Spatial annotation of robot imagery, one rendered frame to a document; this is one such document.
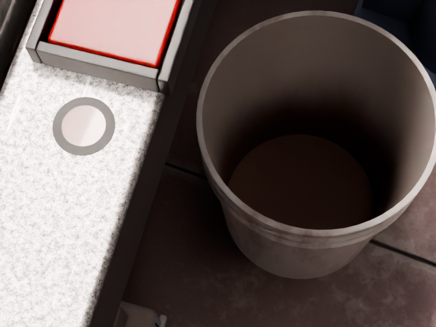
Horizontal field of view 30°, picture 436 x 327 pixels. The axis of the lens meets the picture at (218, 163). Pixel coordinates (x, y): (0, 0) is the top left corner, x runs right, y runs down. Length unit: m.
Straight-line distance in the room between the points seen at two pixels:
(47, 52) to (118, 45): 0.04
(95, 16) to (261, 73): 0.75
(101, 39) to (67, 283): 0.12
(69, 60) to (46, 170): 0.06
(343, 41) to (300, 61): 0.08
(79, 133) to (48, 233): 0.05
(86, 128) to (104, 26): 0.05
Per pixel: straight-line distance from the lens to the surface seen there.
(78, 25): 0.43
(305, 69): 1.19
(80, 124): 0.42
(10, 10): 0.46
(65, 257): 0.40
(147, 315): 0.47
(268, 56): 1.13
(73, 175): 0.41
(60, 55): 0.42
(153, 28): 0.42
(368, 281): 1.33
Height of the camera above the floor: 1.29
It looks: 70 degrees down
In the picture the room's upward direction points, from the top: 5 degrees counter-clockwise
